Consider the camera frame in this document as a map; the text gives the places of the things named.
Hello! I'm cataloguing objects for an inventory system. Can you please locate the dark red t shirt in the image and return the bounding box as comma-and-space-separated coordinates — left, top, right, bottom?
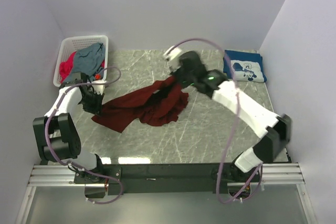
91, 76, 189, 133

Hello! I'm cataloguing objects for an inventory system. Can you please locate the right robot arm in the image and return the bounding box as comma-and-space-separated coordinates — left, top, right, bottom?
165, 48, 292, 173

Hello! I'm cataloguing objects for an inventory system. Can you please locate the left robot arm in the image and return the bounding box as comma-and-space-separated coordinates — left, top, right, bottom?
33, 72, 104, 180

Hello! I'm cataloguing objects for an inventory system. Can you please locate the grey blue t shirt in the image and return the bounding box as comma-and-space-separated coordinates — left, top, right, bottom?
62, 42, 106, 82

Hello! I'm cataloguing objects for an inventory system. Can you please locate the pink red t shirt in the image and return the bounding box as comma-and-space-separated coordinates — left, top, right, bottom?
59, 51, 105, 83

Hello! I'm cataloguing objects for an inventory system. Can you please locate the folded blue t shirt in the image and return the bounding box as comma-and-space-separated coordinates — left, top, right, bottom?
225, 50, 267, 83

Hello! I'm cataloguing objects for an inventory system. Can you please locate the white plastic laundry basket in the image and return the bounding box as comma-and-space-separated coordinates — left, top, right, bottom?
53, 35, 109, 87

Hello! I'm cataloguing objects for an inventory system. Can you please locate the black base beam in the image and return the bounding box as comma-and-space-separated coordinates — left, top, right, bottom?
73, 163, 253, 200

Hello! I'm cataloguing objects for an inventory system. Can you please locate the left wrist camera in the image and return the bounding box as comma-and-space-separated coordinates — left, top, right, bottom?
92, 74, 107, 95

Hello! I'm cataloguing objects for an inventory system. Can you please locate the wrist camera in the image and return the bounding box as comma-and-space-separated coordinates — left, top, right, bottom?
92, 74, 107, 95
163, 46, 182, 72

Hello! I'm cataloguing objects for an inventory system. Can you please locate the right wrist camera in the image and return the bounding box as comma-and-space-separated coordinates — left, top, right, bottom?
163, 46, 182, 72

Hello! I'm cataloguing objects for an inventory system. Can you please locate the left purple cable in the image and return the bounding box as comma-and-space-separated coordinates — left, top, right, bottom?
44, 66, 124, 205

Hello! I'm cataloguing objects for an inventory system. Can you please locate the purple cable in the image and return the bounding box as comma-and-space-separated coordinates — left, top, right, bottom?
170, 37, 263, 205
44, 66, 124, 205

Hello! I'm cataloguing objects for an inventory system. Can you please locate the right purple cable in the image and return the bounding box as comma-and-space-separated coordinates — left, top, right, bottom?
170, 37, 263, 205

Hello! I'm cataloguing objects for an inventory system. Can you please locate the aluminium rail frame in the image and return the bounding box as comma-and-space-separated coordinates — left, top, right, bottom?
15, 163, 318, 223

